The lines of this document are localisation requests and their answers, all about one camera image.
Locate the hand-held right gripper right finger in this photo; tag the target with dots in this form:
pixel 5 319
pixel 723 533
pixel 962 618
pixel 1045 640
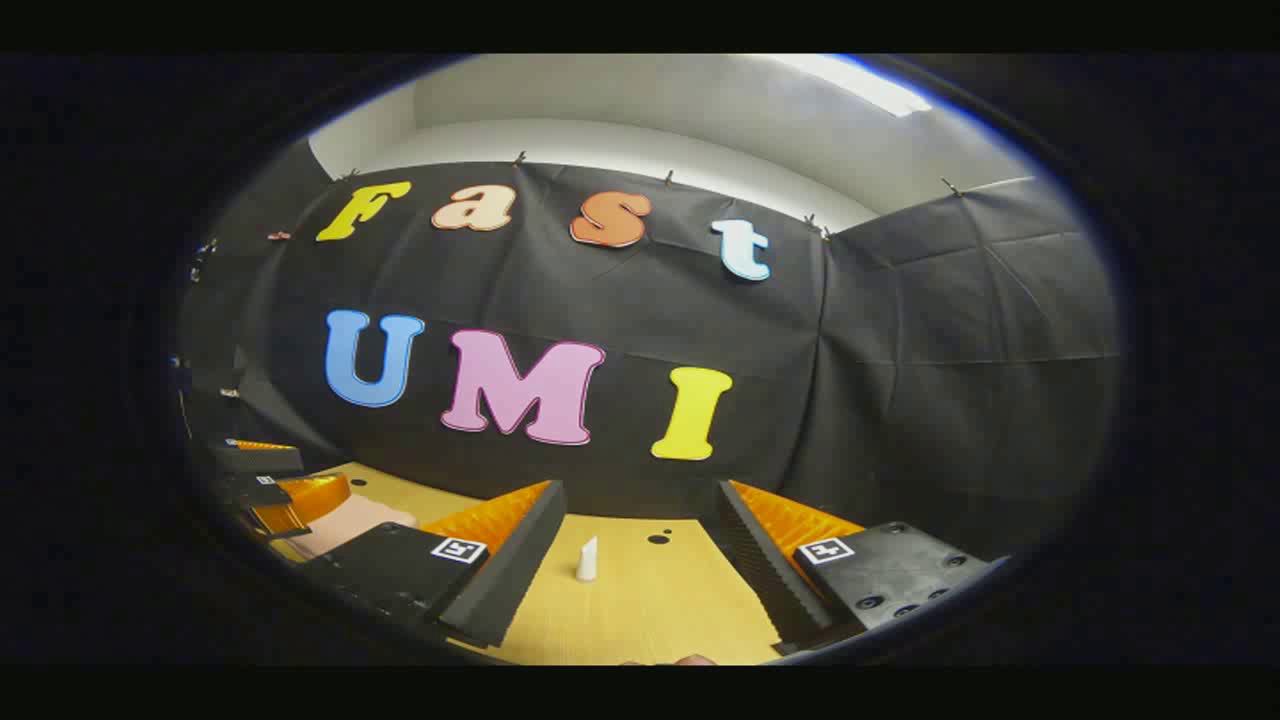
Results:
pixel 765 575

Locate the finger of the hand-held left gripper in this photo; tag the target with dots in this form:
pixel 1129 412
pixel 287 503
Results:
pixel 260 460
pixel 300 498

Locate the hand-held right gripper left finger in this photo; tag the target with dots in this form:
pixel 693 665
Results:
pixel 500 585

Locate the white skin care tube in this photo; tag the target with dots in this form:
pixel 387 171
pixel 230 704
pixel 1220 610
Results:
pixel 587 565

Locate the black backdrop cloth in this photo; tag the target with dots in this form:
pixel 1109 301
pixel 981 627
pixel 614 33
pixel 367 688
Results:
pixel 900 350

